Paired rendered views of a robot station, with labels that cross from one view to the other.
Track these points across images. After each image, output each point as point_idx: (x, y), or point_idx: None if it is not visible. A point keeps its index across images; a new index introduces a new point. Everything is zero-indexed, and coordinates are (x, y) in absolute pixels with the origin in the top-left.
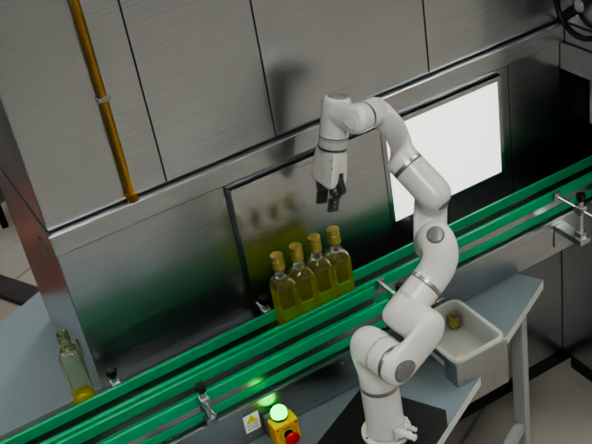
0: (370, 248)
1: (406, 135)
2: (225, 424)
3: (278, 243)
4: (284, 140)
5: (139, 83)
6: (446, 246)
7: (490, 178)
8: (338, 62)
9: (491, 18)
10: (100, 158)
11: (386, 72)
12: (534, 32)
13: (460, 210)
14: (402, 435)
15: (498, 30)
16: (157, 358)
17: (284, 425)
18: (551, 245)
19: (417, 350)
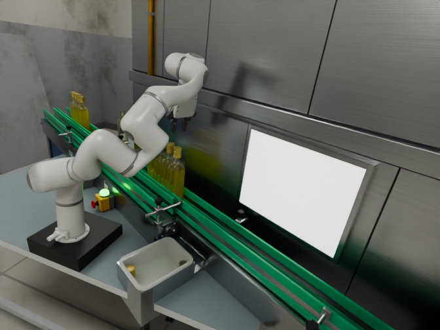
0: (227, 205)
1: (173, 86)
2: (100, 177)
3: (184, 148)
4: (200, 89)
5: (164, 15)
6: (82, 143)
7: (318, 251)
8: (245, 59)
9: (400, 101)
10: (147, 46)
11: (274, 89)
12: None
13: (291, 251)
14: (54, 232)
15: (404, 120)
16: None
17: (97, 197)
18: None
19: (31, 175)
